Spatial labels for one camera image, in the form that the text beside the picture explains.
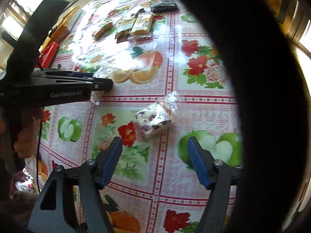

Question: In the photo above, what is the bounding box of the nougat cube clear wrapper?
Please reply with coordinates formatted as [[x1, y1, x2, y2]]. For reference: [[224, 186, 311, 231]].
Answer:
[[133, 91, 193, 141]]

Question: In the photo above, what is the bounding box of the left operator hand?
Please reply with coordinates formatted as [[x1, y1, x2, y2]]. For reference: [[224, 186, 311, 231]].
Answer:
[[13, 107, 45, 158]]

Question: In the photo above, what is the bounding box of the clear twin granola bar pack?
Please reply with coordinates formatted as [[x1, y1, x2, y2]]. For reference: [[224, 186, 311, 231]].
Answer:
[[91, 59, 136, 105]]

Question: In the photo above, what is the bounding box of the red plastic chair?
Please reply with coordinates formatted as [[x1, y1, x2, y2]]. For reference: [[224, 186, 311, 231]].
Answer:
[[36, 42, 59, 68]]

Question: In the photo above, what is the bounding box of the yellow wooden chair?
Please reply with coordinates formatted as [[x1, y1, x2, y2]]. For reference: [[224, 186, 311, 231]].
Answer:
[[41, 5, 82, 51]]

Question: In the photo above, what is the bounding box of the brown bar clear wrapper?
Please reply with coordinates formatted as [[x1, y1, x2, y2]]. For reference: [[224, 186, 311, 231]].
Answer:
[[92, 21, 113, 41]]

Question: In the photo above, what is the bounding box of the small yellow snack packet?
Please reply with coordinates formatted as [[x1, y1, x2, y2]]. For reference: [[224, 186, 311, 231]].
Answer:
[[115, 18, 136, 39]]

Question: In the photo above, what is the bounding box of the yellow cracker packet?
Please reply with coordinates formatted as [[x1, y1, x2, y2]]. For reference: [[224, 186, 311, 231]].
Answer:
[[130, 12, 155, 37]]

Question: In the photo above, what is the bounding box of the floral fruit vinyl tablecloth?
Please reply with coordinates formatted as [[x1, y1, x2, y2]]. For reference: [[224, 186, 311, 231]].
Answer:
[[26, 0, 242, 232]]

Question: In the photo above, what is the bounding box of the small dark candy wrapper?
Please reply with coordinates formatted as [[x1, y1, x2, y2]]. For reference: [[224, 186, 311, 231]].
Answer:
[[133, 9, 145, 18]]

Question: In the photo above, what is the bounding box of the black snack packet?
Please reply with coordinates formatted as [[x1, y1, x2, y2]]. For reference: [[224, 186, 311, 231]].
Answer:
[[150, 0, 179, 14]]

